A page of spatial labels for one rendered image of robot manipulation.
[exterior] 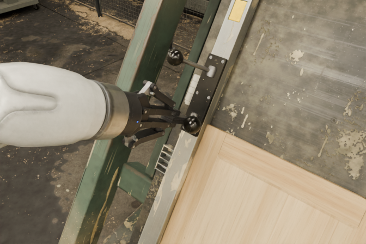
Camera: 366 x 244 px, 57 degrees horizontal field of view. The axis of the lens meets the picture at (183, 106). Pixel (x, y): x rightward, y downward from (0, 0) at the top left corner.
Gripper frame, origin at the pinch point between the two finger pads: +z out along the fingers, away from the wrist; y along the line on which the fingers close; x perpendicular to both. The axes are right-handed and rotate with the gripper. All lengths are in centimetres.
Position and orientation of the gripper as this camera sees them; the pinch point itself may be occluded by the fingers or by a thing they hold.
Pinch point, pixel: (175, 117)
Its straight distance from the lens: 72.5
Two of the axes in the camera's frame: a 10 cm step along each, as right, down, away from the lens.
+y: -3.6, 9.3, 1.2
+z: 5.0, 0.8, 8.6
